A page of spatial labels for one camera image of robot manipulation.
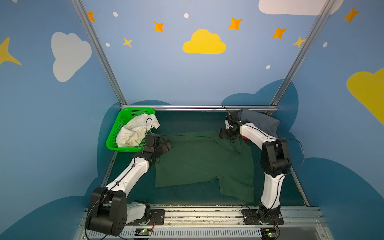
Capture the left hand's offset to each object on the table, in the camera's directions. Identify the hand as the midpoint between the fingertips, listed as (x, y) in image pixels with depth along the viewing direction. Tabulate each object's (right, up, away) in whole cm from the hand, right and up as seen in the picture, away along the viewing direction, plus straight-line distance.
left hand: (167, 145), depth 88 cm
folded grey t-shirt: (+68, +13, +17) cm, 71 cm away
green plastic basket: (-35, +20, +24) cm, 47 cm away
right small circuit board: (+52, -41, -16) cm, 69 cm away
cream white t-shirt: (-26, +6, +11) cm, 29 cm away
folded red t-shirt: (+41, +5, -17) cm, 44 cm away
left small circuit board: (-8, -40, -17) cm, 44 cm away
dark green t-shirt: (+24, -9, +9) cm, 27 cm away
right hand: (+37, +6, +11) cm, 39 cm away
